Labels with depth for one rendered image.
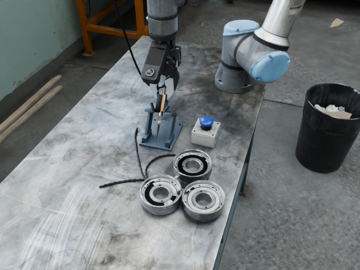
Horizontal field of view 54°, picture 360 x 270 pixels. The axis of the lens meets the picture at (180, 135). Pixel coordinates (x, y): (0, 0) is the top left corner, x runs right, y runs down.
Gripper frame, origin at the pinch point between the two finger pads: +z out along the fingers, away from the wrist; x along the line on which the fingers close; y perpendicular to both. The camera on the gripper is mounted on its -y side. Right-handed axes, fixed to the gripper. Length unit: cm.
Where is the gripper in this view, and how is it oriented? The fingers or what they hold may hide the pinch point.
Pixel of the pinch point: (162, 98)
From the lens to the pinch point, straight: 103.8
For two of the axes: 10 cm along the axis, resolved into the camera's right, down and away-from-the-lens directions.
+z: 0.0, 7.5, 6.6
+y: 2.8, -6.3, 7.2
